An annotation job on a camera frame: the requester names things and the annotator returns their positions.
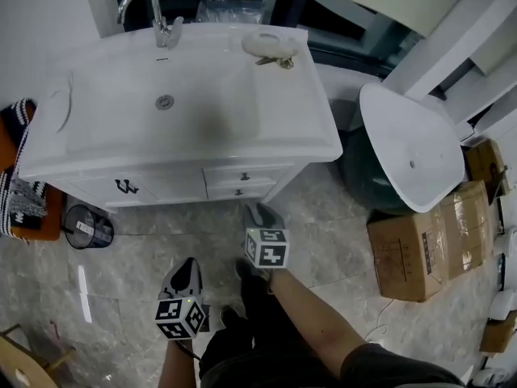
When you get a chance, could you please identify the person's black trousers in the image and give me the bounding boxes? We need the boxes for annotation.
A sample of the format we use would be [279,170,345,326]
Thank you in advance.
[199,272,344,388]

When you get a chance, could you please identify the white soap dish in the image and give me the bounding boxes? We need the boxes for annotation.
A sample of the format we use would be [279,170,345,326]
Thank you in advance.
[241,28,300,57]

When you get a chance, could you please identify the person's dark shirt sleeve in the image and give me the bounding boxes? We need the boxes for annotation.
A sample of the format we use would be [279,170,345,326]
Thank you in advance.
[338,340,468,388]

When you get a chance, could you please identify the person's left forearm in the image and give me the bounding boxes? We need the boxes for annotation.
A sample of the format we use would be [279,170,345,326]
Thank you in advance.
[157,337,202,388]

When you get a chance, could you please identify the person's left black shoe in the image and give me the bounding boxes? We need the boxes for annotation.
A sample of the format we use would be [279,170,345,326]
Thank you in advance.
[220,306,244,331]

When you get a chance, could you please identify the dark green pedestal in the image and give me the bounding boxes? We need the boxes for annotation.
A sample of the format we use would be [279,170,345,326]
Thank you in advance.
[338,125,417,217]

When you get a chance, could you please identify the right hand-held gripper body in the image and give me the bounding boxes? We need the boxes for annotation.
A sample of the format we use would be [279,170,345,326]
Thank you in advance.
[243,202,291,271]

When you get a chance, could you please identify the taped cardboard box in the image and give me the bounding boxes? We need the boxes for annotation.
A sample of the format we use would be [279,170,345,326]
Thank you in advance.
[439,179,496,281]

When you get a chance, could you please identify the white vanity cabinet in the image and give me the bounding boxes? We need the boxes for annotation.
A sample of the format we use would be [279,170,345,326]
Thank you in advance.
[60,160,310,209]

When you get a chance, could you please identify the flat cardboard box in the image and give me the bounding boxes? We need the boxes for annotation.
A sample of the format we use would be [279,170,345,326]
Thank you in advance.
[479,311,517,355]

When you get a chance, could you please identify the clear plastic bag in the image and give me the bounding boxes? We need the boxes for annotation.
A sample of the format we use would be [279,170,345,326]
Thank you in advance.
[196,0,266,27]

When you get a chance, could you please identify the bunch of keys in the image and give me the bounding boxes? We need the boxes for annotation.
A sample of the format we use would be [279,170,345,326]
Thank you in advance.
[254,54,296,70]

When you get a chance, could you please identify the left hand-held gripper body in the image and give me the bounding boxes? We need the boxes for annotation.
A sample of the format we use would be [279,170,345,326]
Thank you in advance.
[155,256,211,341]

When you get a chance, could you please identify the wooden chair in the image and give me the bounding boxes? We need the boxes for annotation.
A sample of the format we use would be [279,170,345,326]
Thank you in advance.
[0,323,78,388]

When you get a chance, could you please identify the large cardboard box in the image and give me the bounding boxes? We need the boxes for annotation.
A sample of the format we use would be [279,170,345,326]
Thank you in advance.
[366,205,450,303]

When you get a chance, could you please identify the black white striped cloth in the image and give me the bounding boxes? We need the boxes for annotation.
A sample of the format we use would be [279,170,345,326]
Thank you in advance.
[0,98,48,241]

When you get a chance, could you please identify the thin white cable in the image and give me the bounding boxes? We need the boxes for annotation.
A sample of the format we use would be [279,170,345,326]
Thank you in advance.
[363,296,396,344]

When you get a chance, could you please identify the white plastic fixture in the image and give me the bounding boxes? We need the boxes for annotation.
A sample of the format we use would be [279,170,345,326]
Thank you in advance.
[487,288,517,322]

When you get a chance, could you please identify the person's right forearm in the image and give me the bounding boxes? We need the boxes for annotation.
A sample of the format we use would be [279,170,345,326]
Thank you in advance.
[267,268,367,369]

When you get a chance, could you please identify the loose white wash basin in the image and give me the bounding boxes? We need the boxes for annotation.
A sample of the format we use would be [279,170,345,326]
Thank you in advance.
[358,82,466,213]

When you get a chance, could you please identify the small cardboard box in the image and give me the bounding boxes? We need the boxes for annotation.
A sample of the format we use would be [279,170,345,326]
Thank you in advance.
[463,137,511,204]

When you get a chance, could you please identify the orange stool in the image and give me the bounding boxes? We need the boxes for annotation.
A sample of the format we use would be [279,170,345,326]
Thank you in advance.
[0,113,66,243]

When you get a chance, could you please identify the white drawer with black knob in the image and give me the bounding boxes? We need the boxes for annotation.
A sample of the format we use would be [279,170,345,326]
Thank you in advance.
[203,163,295,188]
[206,183,280,200]

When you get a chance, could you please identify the white ceramic sink top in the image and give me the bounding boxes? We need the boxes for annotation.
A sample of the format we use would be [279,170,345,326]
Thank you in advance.
[18,24,344,183]

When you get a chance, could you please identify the black mesh waste bin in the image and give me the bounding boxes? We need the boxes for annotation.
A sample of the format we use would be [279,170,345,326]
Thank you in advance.
[63,204,116,251]

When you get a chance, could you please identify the chrome faucet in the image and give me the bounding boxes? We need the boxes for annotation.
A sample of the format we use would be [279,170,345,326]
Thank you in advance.
[116,0,185,51]

